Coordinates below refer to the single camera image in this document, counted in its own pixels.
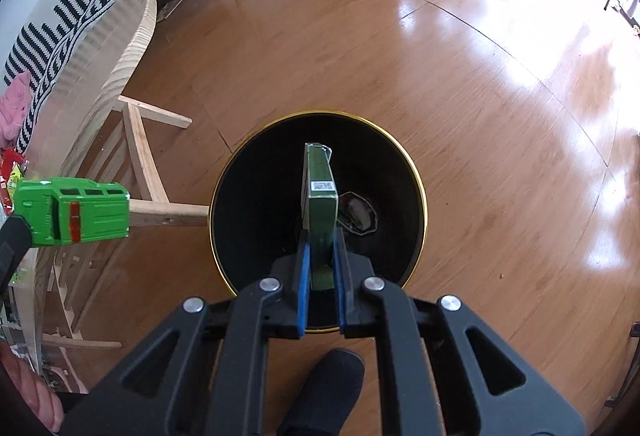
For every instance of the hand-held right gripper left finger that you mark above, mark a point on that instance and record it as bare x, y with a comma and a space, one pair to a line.
303, 296

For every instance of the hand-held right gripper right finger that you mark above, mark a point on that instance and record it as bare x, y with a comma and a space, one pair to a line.
342, 296

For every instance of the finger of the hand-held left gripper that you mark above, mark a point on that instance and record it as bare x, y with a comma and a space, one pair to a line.
12, 241

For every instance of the green toy truck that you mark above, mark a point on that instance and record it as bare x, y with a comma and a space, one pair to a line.
95, 216

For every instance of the green cardboard box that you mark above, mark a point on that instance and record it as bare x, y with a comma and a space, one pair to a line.
321, 211

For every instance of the black bin with gold rim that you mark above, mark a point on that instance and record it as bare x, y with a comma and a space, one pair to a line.
260, 196

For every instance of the red snack packet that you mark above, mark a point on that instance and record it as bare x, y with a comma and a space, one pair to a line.
7, 181

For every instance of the crumpled wrapper in bin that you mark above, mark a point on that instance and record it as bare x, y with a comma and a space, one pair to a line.
359, 213

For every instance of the black shoe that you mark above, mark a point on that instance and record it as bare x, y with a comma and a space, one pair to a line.
325, 391

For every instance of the pink fluffy cloth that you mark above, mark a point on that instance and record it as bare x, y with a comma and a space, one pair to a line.
12, 108

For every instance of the person's pink clothed leg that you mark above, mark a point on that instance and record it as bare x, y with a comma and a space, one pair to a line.
25, 391

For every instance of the round wooden table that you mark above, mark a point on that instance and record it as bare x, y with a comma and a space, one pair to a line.
95, 81

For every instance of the flat brown cardboard piece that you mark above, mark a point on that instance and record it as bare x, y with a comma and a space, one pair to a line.
171, 9

